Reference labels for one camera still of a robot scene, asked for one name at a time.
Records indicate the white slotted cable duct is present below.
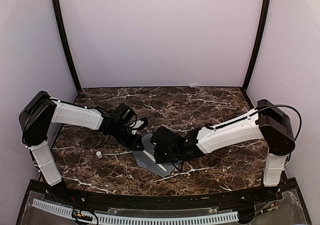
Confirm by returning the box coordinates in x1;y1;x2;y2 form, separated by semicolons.
32;199;239;225

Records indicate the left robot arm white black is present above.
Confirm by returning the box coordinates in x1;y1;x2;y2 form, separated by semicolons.
18;90;149;203

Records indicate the white glue stick cap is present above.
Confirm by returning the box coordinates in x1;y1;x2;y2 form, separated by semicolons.
96;151;103;159

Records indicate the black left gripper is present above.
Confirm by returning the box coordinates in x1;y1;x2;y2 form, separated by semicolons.
112;122;145;151

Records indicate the beige letter sheet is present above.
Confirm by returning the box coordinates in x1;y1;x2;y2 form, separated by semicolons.
142;150;167;172

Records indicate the black left frame post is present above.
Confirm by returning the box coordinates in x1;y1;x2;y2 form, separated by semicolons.
52;0;82;93

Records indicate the black right frame post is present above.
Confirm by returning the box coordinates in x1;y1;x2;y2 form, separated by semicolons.
241;0;270;94

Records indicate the grey paper envelope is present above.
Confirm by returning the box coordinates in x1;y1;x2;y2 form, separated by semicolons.
132;133;182;178

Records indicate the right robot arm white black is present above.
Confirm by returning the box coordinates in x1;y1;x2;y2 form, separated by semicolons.
150;99;299;202

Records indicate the black frame post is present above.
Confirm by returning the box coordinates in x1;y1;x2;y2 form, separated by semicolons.
52;0;82;93
241;0;270;94

